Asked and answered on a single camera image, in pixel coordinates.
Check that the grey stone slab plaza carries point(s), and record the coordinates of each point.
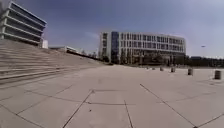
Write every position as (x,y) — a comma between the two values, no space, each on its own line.
(113,90)

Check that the white building with grid windows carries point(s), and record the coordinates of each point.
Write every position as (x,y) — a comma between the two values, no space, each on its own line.
(146,43)

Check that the low pale building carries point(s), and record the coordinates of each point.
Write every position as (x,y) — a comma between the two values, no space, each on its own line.
(63,49)

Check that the row of grey bollards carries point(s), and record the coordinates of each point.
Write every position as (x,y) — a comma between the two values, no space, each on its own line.
(190,71)

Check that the wide stone steps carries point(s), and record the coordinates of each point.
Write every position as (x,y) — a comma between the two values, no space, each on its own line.
(30,60)

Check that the street lamp pole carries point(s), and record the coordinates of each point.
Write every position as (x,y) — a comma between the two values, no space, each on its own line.
(203,50)

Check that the row of trees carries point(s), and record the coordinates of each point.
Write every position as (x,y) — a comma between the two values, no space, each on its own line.
(206,62)

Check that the building with horizontal bands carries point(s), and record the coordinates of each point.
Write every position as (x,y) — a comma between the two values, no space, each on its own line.
(20,25)

